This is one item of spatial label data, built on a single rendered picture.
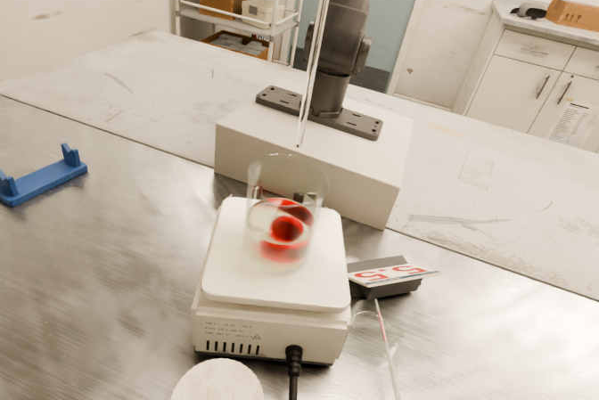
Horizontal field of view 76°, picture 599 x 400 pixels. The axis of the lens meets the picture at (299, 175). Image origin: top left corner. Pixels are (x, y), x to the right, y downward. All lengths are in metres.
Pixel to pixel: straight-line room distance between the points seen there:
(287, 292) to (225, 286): 0.05
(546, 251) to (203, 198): 0.48
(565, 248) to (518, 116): 2.18
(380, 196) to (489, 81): 2.25
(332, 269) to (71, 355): 0.23
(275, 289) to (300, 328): 0.04
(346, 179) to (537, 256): 0.29
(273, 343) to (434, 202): 0.36
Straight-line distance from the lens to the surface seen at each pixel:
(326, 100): 0.58
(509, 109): 2.79
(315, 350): 0.36
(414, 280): 0.45
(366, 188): 0.50
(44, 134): 0.69
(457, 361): 0.45
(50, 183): 0.57
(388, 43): 3.24
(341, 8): 0.56
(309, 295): 0.32
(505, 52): 2.67
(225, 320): 0.33
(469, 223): 0.62
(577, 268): 0.65
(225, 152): 0.55
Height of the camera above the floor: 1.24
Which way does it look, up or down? 35 degrees down
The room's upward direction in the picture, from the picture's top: 11 degrees clockwise
